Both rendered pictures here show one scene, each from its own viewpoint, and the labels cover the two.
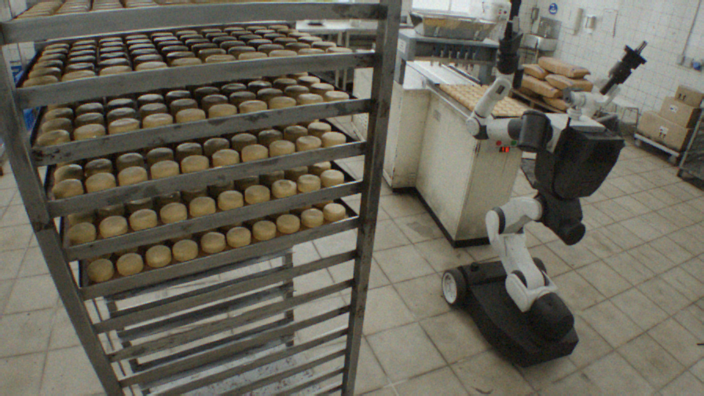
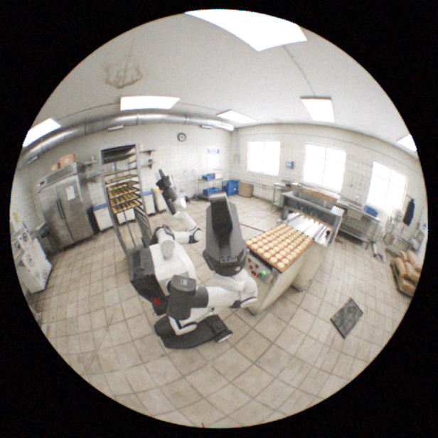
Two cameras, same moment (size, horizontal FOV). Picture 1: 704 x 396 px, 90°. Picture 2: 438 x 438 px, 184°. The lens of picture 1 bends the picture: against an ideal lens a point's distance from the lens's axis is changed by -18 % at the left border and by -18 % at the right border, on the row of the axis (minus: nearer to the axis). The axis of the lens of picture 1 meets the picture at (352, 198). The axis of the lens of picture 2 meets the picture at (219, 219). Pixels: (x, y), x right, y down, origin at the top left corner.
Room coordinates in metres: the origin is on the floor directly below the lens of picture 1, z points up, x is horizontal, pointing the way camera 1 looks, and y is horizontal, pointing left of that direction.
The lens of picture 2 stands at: (1.69, -1.36, 1.51)
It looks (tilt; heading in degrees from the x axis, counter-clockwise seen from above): 26 degrees down; 74
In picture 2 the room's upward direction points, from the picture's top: straight up
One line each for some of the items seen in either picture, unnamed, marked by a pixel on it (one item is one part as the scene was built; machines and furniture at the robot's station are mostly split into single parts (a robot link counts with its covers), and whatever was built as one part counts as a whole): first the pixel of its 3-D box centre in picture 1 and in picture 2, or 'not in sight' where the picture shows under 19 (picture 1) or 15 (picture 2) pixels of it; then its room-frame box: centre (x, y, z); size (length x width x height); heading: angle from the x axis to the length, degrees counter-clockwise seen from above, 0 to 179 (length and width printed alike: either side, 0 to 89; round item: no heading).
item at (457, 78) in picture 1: (453, 75); (320, 228); (3.13, -0.68, 0.87); 2.01 x 0.03 x 0.07; 16
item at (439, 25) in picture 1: (450, 27); (315, 195); (2.98, -0.58, 1.25); 0.56 x 0.29 x 0.14; 106
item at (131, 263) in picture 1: (130, 264); not in sight; (0.56, 0.42, 1.05); 0.05 x 0.05 x 0.02
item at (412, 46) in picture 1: (445, 60); (310, 215); (2.98, -0.58, 1.01); 0.72 x 0.33 x 0.34; 106
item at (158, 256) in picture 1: (158, 256); not in sight; (0.60, 0.37, 1.05); 0.05 x 0.05 x 0.02
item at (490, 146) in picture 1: (504, 140); (257, 269); (2.15, -0.82, 0.77); 0.24 x 0.04 x 0.14; 106
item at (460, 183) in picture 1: (464, 163); (274, 273); (2.49, -0.72, 0.45); 0.70 x 0.34 x 0.90; 16
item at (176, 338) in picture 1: (237, 315); not in sight; (0.64, 0.23, 0.87); 0.64 x 0.03 x 0.03; 123
